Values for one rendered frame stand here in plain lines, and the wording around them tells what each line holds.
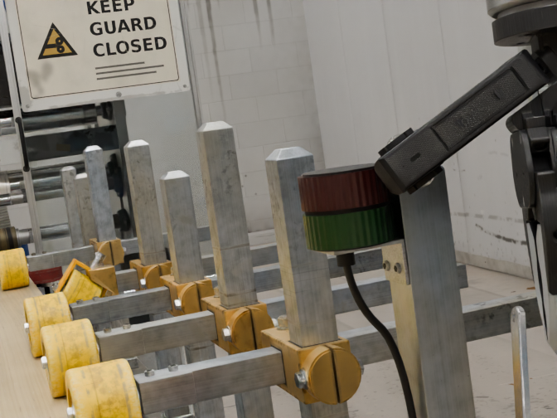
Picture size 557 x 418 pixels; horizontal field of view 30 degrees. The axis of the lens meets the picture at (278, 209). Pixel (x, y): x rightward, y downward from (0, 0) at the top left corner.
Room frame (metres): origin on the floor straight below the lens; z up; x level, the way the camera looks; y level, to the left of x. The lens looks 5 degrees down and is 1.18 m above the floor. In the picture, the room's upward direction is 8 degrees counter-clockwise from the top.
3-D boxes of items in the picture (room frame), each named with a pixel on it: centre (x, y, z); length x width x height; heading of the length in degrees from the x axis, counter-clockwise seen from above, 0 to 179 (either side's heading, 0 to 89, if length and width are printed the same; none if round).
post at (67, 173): (2.60, 0.51, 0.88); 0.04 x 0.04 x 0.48; 17
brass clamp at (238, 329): (1.19, 0.07, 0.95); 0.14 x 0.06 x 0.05; 17
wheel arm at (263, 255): (1.72, 0.11, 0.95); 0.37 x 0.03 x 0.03; 107
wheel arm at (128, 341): (1.22, 0.02, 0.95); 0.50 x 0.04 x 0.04; 107
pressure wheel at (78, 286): (1.65, 0.34, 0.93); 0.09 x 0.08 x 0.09; 107
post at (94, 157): (2.12, 0.36, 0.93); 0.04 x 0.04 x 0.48; 17
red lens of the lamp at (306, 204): (0.68, -0.04, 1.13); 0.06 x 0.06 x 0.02
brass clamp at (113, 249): (2.15, 0.37, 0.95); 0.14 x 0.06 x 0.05; 17
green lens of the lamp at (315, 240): (0.68, -0.04, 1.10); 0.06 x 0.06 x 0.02
